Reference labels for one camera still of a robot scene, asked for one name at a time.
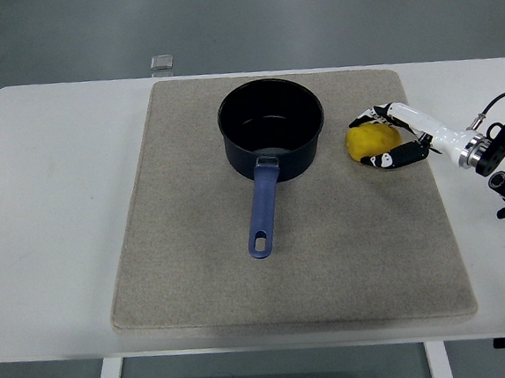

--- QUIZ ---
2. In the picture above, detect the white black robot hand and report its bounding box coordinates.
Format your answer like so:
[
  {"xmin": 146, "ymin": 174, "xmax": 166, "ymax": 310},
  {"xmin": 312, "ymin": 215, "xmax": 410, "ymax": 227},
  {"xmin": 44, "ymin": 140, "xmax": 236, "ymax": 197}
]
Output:
[{"xmin": 345, "ymin": 95, "xmax": 477, "ymax": 175}]

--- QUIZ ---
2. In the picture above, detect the yellow potato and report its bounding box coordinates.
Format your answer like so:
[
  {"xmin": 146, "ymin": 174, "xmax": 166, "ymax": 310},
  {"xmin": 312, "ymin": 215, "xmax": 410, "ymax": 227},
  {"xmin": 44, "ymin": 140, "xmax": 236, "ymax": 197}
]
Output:
[{"xmin": 344, "ymin": 117, "xmax": 405, "ymax": 164}]

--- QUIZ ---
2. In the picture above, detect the beige fabric mat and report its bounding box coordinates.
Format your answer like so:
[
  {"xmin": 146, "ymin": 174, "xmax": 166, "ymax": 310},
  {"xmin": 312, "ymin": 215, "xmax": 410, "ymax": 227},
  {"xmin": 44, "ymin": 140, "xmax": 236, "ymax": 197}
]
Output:
[{"xmin": 90, "ymin": 55, "xmax": 480, "ymax": 347}]

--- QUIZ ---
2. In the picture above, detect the small silver floor box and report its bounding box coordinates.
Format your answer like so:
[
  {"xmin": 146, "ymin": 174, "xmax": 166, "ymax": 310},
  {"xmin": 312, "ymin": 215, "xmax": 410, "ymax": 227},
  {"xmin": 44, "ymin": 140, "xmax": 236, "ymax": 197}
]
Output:
[{"xmin": 149, "ymin": 53, "xmax": 176, "ymax": 73}]

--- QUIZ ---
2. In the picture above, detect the blue pot with handle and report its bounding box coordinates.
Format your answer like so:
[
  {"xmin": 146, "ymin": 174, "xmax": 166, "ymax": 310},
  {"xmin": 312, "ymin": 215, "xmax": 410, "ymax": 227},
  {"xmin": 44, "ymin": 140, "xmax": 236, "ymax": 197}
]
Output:
[{"xmin": 214, "ymin": 73, "xmax": 337, "ymax": 263}]

